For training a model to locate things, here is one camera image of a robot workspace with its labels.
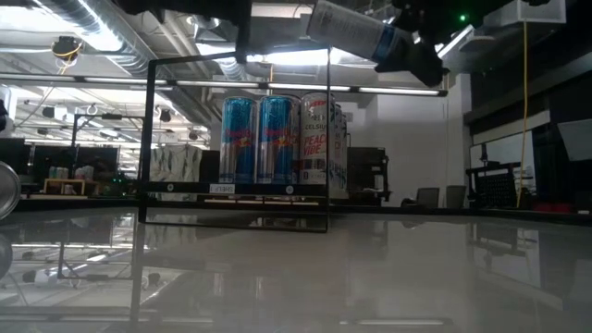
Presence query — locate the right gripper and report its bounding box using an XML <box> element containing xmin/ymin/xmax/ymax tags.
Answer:
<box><xmin>374</xmin><ymin>0</ymin><xmax>510</xmax><ymax>89</ymax></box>

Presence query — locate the Celsius Arctic Vibe can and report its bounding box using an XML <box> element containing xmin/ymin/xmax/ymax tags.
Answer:
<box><xmin>0</xmin><ymin>160</ymin><xmax>22</xmax><ymax>221</ymax></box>
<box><xmin>305</xmin><ymin>0</ymin><xmax>413</xmax><ymax>64</ymax></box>

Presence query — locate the silver blue Red Bull can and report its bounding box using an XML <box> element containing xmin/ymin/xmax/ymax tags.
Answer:
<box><xmin>256</xmin><ymin>94</ymin><xmax>300</xmax><ymax>185</ymax></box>
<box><xmin>219</xmin><ymin>95</ymin><xmax>258</xmax><ymax>185</ymax></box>

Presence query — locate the black cabinet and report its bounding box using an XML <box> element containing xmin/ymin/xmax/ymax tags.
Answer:
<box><xmin>347</xmin><ymin>146</ymin><xmax>392</xmax><ymax>204</ymax></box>

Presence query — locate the grey waste bin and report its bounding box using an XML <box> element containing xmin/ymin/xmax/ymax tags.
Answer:
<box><xmin>414</xmin><ymin>186</ymin><xmax>441</xmax><ymax>209</ymax></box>
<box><xmin>445</xmin><ymin>185</ymin><xmax>468</xmax><ymax>209</ymax></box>

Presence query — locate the black cart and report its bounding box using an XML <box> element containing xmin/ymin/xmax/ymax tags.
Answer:
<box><xmin>464</xmin><ymin>160</ymin><xmax>533</xmax><ymax>209</ymax></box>

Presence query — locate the white paper sheet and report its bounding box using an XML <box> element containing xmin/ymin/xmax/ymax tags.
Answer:
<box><xmin>557</xmin><ymin>118</ymin><xmax>592</xmax><ymax>163</ymax></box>

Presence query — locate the wooden side table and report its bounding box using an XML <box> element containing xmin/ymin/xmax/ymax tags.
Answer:
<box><xmin>43</xmin><ymin>177</ymin><xmax>97</xmax><ymax>196</ymax></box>

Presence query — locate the yellow hanging cable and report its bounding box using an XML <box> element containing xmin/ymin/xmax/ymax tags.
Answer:
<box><xmin>515</xmin><ymin>20</ymin><xmax>529</xmax><ymax>208</ymax></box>

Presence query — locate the black yellow ceiling cable reel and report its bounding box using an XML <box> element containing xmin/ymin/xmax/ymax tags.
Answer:
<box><xmin>50</xmin><ymin>35</ymin><xmax>84</xmax><ymax>64</ymax></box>

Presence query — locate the black metal table frame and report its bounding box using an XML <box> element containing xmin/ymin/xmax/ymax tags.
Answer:
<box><xmin>0</xmin><ymin>196</ymin><xmax>592</xmax><ymax>223</ymax></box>

